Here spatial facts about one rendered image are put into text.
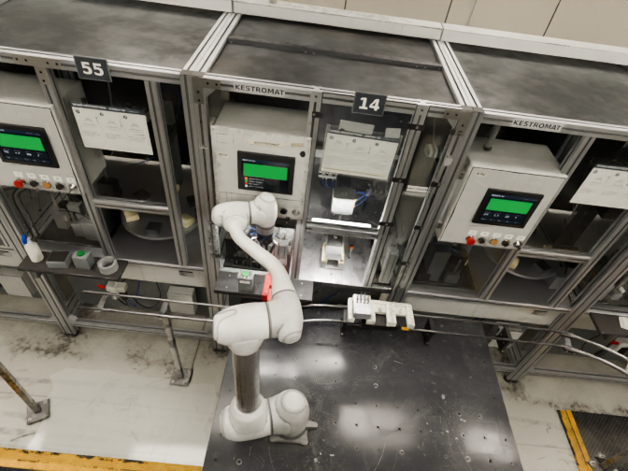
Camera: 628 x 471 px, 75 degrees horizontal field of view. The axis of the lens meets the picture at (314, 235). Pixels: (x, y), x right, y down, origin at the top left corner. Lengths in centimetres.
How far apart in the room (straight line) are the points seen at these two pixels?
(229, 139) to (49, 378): 216
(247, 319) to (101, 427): 177
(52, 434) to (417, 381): 218
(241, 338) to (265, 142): 80
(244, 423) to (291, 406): 21
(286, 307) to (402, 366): 109
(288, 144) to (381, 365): 132
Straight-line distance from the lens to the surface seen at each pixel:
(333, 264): 244
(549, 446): 343
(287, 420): 192
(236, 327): 145
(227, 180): 191
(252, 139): 176
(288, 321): 146
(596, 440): 363
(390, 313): 234
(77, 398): 319
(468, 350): 263
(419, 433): 229
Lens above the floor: 271
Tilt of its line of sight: 44 degrees down
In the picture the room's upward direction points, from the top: 8 degrees clockwise
